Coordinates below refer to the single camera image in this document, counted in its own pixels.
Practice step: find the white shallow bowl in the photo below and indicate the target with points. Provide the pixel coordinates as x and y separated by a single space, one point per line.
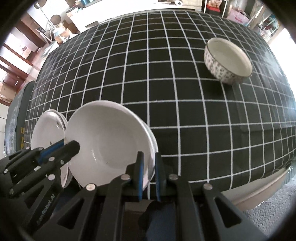
145 142

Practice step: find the white cabinet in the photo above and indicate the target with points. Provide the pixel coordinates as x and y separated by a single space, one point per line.
100 11

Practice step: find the paper towel roll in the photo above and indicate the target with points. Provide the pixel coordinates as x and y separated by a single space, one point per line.
178 2

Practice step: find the large white bowl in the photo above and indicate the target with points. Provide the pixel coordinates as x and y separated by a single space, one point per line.
103 130

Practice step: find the pink bag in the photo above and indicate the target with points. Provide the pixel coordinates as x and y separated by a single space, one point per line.
237 17

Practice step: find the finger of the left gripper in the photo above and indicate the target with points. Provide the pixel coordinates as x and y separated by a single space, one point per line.
59 153

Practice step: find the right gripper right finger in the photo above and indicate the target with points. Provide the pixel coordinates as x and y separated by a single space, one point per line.
204 213

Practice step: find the white decorated plate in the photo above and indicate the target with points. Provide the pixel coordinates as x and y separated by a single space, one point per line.
49 129

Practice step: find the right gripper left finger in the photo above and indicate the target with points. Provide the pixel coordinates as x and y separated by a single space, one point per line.
96 212

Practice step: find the black white grid tablecloth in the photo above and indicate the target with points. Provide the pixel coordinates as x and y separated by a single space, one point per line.
152 63

